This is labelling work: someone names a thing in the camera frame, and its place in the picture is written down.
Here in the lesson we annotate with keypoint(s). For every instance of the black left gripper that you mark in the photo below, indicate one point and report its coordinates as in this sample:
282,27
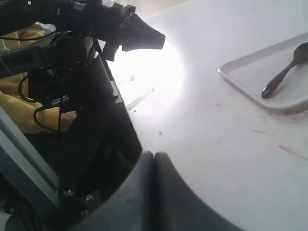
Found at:
95,19

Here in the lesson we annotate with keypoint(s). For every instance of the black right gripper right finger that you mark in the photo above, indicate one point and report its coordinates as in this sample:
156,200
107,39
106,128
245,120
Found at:
177,207

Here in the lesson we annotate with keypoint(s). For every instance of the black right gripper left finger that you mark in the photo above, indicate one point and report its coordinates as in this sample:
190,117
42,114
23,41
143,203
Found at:
111,197

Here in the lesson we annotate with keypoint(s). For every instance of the white rectangular plastic tray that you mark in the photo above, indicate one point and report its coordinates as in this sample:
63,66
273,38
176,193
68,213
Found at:
251,73

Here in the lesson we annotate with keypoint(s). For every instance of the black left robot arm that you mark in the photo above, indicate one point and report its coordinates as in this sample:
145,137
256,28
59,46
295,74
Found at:
85,141

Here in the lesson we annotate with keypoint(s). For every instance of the brown wooden spoon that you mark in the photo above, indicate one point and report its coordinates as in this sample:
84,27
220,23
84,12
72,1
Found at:
300,56

